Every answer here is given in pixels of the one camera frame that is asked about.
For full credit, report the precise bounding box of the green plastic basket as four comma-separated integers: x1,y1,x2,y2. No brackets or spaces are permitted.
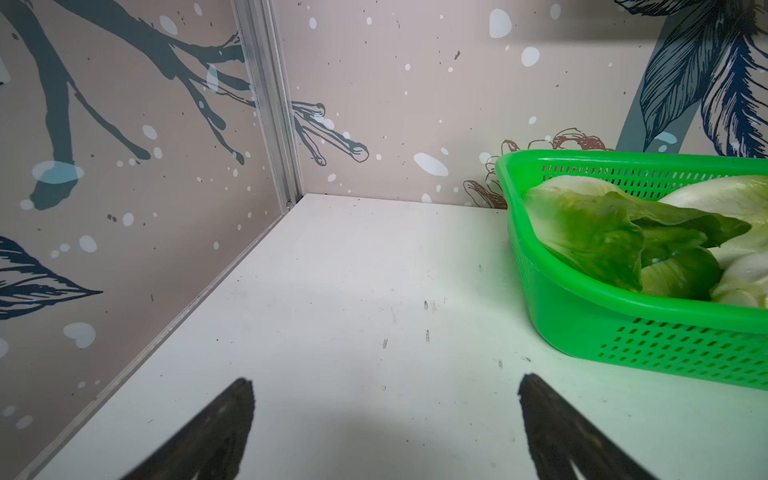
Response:
495,150,767,390

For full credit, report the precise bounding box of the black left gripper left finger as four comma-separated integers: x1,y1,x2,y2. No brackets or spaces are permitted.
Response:
124,378,255,479

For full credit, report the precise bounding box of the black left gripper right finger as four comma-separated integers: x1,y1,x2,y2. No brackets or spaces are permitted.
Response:
518,373,654,480

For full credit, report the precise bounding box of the small chinese cabbage left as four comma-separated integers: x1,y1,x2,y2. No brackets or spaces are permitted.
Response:
522,176,751,300

